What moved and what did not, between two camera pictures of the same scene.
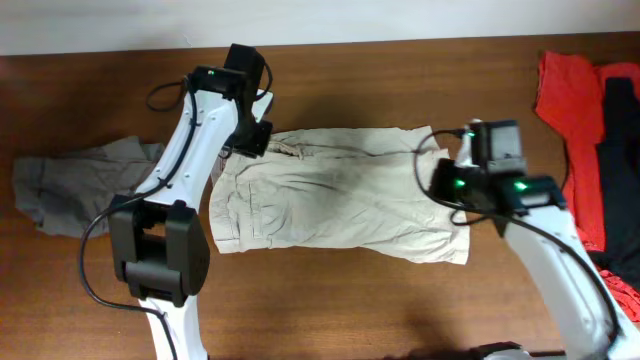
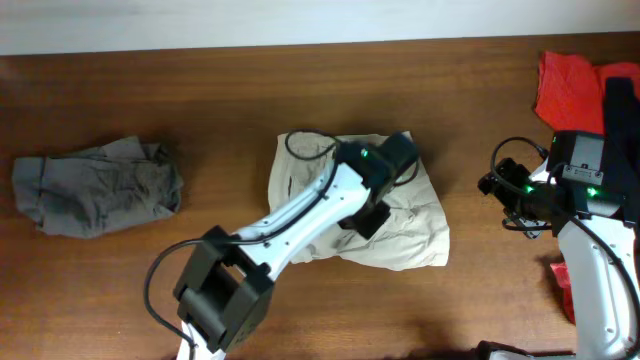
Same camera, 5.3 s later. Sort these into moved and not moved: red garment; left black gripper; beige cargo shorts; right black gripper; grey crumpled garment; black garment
Moved: right black gripper; beige cargo shorts; left black gripper
Not moved: red garment; black garment; grey crumpled garment
